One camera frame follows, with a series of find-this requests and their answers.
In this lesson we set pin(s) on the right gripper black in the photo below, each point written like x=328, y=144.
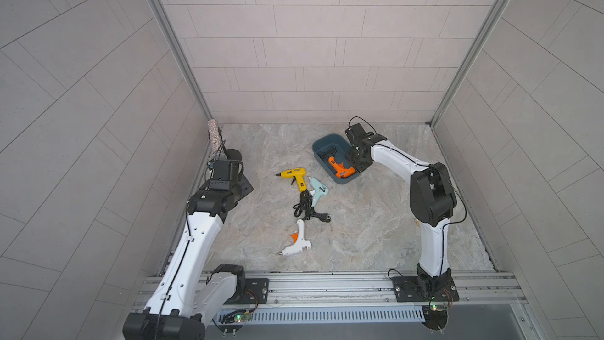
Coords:
x=359, y=167

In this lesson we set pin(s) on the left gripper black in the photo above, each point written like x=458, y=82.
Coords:
x=244, y=183

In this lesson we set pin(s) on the orange hot glue gun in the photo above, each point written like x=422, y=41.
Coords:
x=340, y=171

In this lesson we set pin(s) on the teal plastic storage box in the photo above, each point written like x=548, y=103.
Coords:
x=325, y=143

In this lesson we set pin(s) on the mint green hot glue gun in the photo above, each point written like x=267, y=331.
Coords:
x=318, y=190

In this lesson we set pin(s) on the yellow hot glue gun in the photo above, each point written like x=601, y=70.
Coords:
x=296, y=177

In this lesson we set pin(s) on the white hot glue gun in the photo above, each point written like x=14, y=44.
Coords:
x=300, y=242

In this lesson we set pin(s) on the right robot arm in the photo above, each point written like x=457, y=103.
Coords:
x=432, y=197

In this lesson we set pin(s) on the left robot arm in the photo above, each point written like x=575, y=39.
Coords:
x=178, y=309

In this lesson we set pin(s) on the speckled roller on black stand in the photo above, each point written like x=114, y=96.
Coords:
x=219, y=150

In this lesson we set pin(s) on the left circuit board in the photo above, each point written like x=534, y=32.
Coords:
x=233, y=322

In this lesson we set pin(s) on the circuit board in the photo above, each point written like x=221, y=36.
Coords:
x=233, y=322
x=435, y=317

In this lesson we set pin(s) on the right circuit board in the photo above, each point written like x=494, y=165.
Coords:
x=435, y=317

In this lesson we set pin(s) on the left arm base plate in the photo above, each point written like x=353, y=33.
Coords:
x=254, y=292

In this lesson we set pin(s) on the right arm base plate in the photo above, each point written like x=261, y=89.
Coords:
x=416, y=289

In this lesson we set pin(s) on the aluminium mounting rail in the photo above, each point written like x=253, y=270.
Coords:
x=368, y=289

